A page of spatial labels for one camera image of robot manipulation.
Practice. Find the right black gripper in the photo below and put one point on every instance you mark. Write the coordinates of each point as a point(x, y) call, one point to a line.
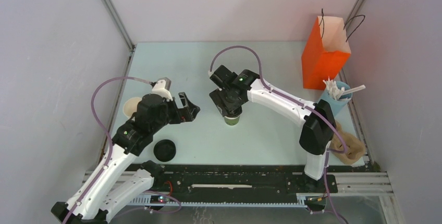
point(218, 96)

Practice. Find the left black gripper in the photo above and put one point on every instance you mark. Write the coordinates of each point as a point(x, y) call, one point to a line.
point(183, 114)

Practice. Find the green paper coffee cup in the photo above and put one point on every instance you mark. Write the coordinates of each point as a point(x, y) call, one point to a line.
point(232, 119)

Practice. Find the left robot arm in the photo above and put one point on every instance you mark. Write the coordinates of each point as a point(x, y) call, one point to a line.
point(97, 201)

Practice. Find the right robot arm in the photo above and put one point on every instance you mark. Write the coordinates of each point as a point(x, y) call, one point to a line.
point(316, 120)

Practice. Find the stack of black lids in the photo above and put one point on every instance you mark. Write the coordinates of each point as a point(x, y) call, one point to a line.
point(164, 150)

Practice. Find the stack of paper cups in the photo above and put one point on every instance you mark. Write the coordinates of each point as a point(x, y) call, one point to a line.
point(130, 106)

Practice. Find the orange paper bag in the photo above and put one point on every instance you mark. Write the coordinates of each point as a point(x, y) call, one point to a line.
point(326, 51)

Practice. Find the blue cup of stirrers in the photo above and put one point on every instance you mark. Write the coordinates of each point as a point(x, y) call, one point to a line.
point(338, 94)

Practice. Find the brown pulp cup carrier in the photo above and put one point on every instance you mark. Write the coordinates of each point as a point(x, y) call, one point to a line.
point(355, 147)

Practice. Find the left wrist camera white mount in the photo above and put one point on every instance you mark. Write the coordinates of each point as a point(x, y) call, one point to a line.
point(161, 88)

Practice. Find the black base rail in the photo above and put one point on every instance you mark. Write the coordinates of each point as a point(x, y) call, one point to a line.
point(241, 184)

